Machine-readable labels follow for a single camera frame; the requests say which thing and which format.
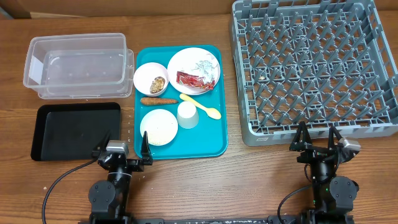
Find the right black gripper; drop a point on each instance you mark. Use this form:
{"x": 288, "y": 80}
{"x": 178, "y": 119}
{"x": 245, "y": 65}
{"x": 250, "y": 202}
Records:
{"x": 303, "y": 140}

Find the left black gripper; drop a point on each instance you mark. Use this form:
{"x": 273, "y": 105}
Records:
{"x": 137, "y": 166}

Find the white rice bowl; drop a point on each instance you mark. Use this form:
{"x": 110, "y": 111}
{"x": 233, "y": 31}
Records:
{"x": 160, "y": 125}

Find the white plastic cup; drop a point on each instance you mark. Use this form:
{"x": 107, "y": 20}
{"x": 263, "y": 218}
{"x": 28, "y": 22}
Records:
{"x": 187, "y": 115}

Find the small pink bowl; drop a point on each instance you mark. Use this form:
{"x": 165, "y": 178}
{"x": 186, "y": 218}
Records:
{"x": 144, "y": 76}

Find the red snack wrapper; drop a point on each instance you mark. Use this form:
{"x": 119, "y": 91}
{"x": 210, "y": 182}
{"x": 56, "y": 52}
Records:
{"x": 194, "y": 81}

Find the white tissue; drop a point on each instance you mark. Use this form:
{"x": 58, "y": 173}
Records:
{"x": 205, "y": 69}

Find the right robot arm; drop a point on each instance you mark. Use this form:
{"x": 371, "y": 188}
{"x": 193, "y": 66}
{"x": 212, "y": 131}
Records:
{"x": 333, "y": 195}

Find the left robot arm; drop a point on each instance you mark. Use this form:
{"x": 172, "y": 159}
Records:
{"x": 109, "y": 197}

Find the grey dishwasher rack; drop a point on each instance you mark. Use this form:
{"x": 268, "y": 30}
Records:
{"x": 326, "y": 63}

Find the orange carrot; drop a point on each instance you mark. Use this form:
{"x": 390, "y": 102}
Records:
{"x": 153, "y": 101}

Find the black plastic tray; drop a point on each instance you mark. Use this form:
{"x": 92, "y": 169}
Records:
{"x": 71, "y": 131}

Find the brown food scraps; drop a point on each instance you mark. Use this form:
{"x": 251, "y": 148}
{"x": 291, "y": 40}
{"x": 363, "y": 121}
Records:
{"x": 157, "y": 85}

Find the teal serving tray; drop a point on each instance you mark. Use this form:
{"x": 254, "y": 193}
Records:
{"x": 209, "y": 138}

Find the clear plastic bin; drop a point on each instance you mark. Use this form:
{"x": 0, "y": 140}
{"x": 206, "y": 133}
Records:
{"x": 79, "y": 66}

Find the yellow plastic spoon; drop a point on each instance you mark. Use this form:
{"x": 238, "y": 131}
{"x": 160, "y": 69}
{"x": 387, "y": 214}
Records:
{"x": 211, "y": 112}

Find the large pink plate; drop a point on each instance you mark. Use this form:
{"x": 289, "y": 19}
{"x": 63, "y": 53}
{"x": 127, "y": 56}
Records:
{"x": 183, "y": 61}

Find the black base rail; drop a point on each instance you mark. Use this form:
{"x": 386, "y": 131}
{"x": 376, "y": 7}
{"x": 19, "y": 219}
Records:
{"x": 273, "y": 219}

